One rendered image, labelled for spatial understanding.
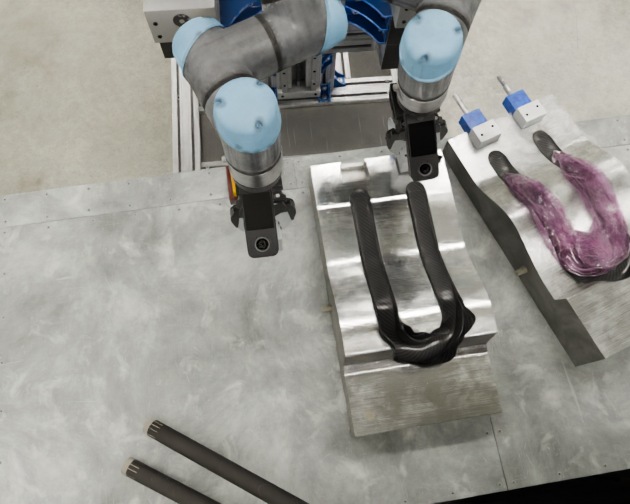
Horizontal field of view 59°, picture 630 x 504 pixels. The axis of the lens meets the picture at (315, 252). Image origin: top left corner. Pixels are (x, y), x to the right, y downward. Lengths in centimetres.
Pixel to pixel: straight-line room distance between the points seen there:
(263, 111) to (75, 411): 69
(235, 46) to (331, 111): 125
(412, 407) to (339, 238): 32
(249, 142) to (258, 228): 19
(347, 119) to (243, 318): 104
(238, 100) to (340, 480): 68
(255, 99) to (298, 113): 129
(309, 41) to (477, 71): 170
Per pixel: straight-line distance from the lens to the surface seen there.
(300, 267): 109
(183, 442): 102
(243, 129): 64
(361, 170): 111
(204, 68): 71
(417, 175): 91
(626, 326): 111
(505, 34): 256
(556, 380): 115
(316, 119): 193
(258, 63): 73
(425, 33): 74
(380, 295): 97
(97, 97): 236
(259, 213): 80
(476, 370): 104
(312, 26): 75
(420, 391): 101
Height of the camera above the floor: 184
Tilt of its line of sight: 71 degrees down
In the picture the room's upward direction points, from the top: 4 degrees clockwise
